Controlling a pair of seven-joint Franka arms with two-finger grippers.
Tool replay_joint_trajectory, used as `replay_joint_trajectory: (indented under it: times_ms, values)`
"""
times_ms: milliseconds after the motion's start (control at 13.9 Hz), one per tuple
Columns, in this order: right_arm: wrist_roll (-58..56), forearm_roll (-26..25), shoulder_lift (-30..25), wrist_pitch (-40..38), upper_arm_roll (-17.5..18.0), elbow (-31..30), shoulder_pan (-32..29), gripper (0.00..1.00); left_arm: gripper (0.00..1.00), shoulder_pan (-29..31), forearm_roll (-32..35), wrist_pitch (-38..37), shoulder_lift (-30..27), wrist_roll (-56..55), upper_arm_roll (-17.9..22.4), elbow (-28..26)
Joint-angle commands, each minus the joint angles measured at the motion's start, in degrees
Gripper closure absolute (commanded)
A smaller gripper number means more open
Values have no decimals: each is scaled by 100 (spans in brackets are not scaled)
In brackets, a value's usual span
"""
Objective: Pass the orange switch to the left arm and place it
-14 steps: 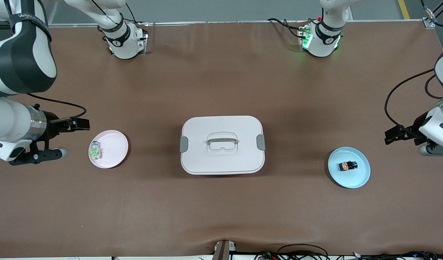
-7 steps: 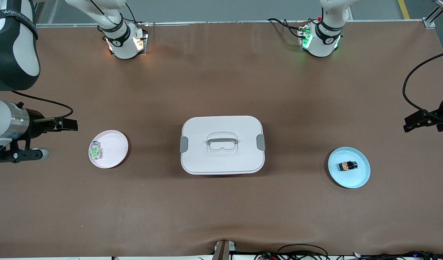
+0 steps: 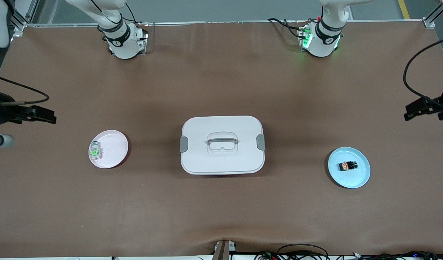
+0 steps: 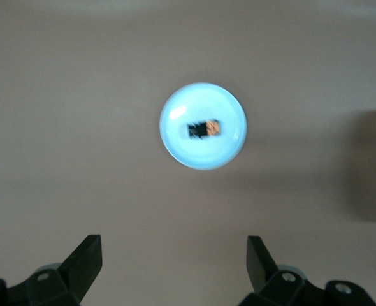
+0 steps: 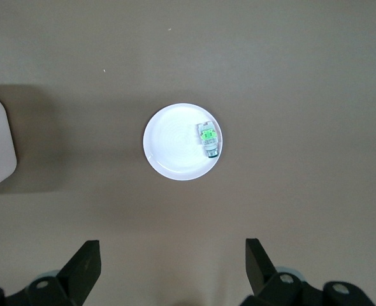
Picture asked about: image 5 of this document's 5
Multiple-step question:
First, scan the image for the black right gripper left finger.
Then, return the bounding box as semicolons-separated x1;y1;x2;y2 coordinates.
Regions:
0;239;103;306

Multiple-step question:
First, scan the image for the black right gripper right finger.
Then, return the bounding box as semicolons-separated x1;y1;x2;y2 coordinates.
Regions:
243;238;375;306

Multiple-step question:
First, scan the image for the white round plate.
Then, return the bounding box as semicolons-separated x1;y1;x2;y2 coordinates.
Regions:
142;102;224;182

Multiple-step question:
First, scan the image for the green and white switch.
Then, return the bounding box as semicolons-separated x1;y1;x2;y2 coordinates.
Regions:
196;120;220;159

